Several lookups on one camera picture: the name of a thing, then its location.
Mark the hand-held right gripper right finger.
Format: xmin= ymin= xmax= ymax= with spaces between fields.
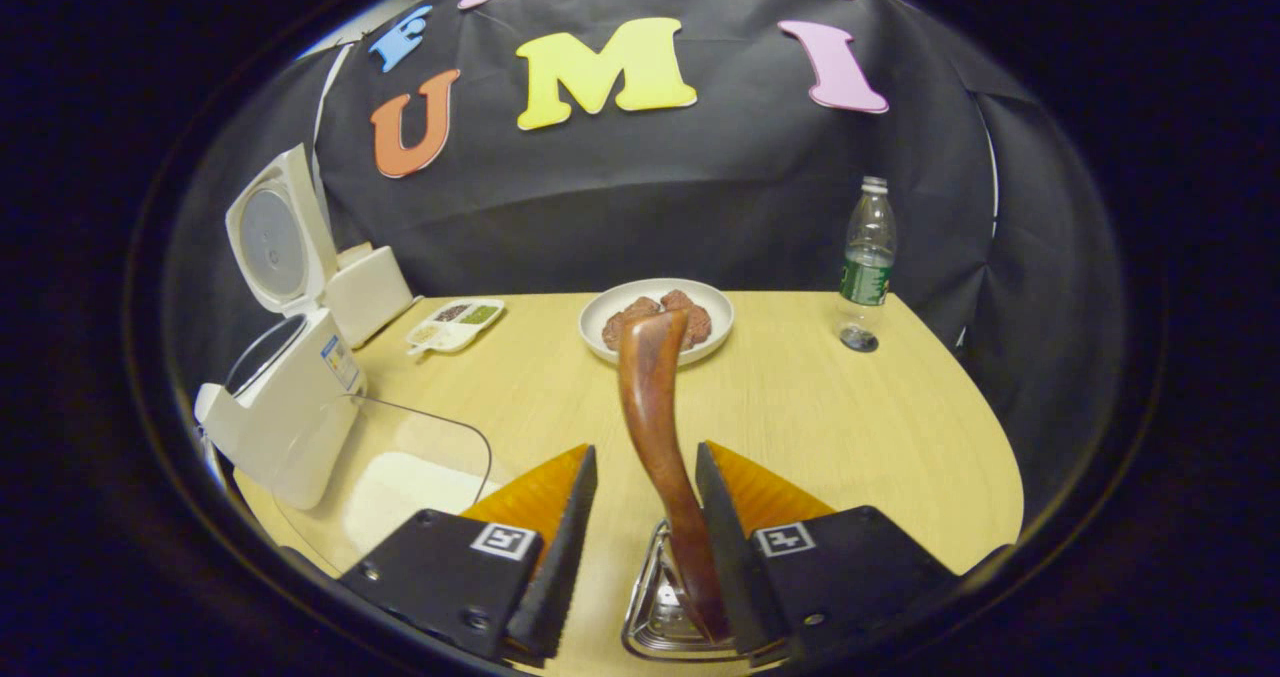
xmin=695 ymin=441 xmax=961 ymax=668

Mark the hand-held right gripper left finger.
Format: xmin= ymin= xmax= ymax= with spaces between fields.
xmin=338 ymin=444 xmax=599 ymax=668

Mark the brown wooden spoon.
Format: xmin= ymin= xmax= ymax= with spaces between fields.
xmin=617 ymin=309 xmax=733 ymax=643

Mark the clear plastic rice box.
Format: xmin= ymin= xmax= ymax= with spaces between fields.
xmin=270 ymin=394 xmax=494 ymax=578

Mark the white rice cooker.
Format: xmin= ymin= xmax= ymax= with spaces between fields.
xmin=195 ymin=144 xmax=368 ymax=511

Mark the brown meat patty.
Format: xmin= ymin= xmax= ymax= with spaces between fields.
xmin=660 ymin=290 xmax=713 ymax=348
xmin=602 ymin=297 xmax=661 ymax=351

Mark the white round plate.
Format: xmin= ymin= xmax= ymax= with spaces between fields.
xmin=579 ymin=278 xmax=735 ymax=366

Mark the white divided condiment tray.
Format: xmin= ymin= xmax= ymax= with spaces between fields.
xmin=405 ymin=298 xmax=506 ymax=355

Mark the clear plastic water bottle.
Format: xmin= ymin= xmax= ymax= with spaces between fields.
xmin=836 ymin=176 xmax=898 ymax=353

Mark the white toaster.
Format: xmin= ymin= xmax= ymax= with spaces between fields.
xmin=325 ymin=242 xmax=414 ymax=350

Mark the black backdrop cloth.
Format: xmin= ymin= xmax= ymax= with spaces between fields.
xmin=165 ymin=0 xmax=1126 ymax=518

